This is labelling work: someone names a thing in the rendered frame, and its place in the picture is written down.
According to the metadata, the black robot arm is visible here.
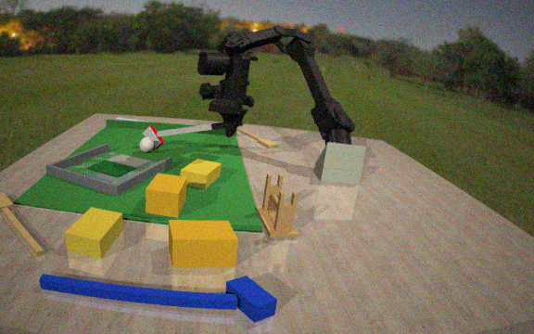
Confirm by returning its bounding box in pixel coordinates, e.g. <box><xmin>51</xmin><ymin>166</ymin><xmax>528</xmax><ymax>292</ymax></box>
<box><xmin>197</xmin><ymin>25</ymin><xmax>355</xmax><ymax>145</ymax></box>

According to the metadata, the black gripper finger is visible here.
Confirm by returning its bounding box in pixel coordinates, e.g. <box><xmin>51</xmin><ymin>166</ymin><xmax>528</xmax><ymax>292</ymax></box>
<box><xmin>219</xmin><ymin>111</ymin><xmax>242</xmax><ymax>137</ymax></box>
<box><xmin>231</xmin><ymin>109</ymin><xmax>248</xmax><ymax>136</ymax></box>

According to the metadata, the white golf ball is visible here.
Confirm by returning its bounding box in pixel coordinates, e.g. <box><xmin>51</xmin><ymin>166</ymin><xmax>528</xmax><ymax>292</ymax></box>
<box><xmin>139</xmin><ymin>137</ymin><xmax>154</xmax><ymax>153</ymax></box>

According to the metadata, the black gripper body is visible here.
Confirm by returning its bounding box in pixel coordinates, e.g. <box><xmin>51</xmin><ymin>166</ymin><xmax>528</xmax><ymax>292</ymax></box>
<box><xmin>209</xmin><ymin>76</ymin><xmax>254</xmax><ymax>114</ymax></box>

